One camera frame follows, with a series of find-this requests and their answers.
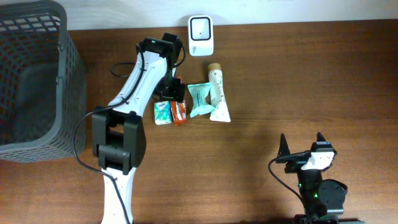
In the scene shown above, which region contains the white barcode scanner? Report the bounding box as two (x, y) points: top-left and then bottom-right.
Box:
(188, 15), (214, 57)

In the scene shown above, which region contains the grey plastic mesh basket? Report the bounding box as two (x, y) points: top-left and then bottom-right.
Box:
(1, 1), (86, 163)

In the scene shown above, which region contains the teal snack packet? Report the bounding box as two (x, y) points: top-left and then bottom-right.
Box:
(188, 82), (215, 118)

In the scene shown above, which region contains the teal white tissue pack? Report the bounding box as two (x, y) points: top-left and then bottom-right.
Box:
(154, 101), (172, 125)

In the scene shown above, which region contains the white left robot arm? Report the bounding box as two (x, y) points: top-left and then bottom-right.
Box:
(92, 33), (185, 223)

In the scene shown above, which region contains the white cream tube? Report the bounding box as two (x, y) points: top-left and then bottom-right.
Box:
(208, 63), (231, 123)

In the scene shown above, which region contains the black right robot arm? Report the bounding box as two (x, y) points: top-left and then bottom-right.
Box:
(268, 133), (362, 224)

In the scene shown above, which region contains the orange chocolate bar wrapper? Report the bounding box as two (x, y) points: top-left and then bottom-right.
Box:
(170, 75), (188, 126)

